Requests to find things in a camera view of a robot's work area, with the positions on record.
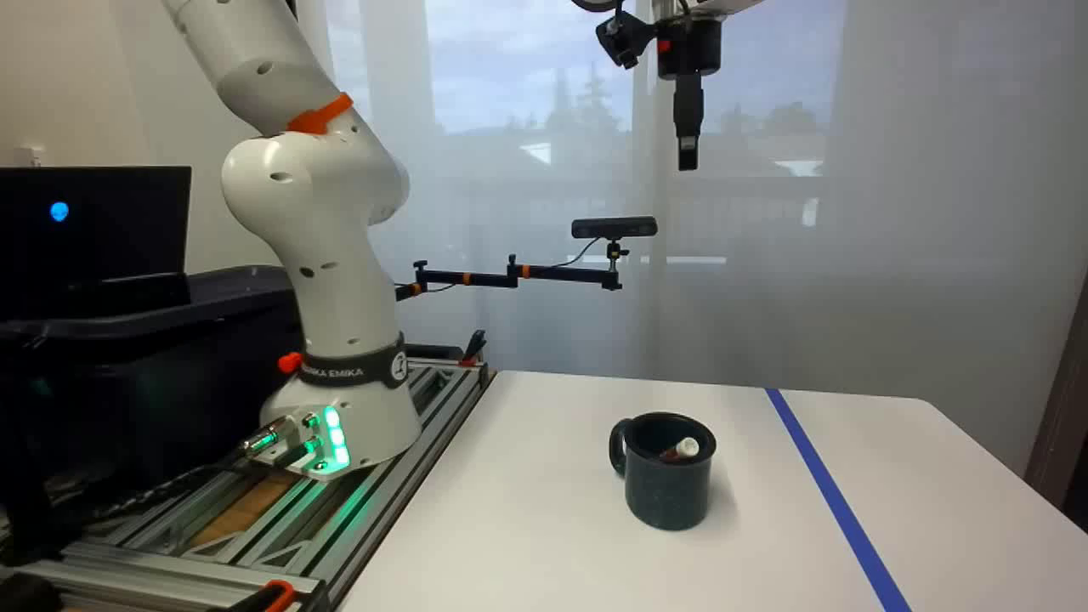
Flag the blue tape line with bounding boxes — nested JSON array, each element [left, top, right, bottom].
[[767, 387, 912, 612]]

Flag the dark green enamel mug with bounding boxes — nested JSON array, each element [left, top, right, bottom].
[[609, 411, 717, 530]]

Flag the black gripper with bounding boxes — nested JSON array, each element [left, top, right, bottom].
[[656, 16, 722, 172]]

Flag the black computer monitor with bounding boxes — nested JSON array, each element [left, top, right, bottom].
[[0, 168, 190, 319]]

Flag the black cabinet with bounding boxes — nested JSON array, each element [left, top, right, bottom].
[[0, 265, 299, 566]]

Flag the black camera on boom arm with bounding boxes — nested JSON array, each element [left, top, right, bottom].
[[394, 217, 656, 304]]

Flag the marker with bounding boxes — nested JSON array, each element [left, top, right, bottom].
[[661, 440, 701, 462]]

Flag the aluminium extrusion base frame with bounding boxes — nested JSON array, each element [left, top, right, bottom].
[[6, 357, 490, 612]]

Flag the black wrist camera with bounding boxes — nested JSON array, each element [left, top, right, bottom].
[[597, 6, 656, 70]]

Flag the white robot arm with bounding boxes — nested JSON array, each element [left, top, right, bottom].
[[159, 0, 422, 479]]

